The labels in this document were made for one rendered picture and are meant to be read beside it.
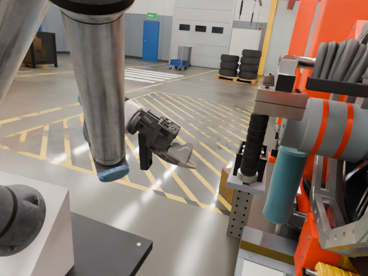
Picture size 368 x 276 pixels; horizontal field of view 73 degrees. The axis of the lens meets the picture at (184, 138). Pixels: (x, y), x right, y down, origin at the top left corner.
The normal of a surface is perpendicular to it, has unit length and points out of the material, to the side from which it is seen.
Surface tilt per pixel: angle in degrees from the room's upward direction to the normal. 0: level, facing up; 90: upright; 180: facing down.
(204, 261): 0
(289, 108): 90
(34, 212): 61
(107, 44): 122
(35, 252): 46
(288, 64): 90
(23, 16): 128
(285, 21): 90
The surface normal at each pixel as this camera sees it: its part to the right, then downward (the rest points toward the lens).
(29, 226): 0.87, 0.03
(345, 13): -0.32, 0.30
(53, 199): -0.11, -0.42
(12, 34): 0.55, 0.81
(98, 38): 0.30, 0.83
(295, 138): -0.34, 0.59
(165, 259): 0.10, -0.93
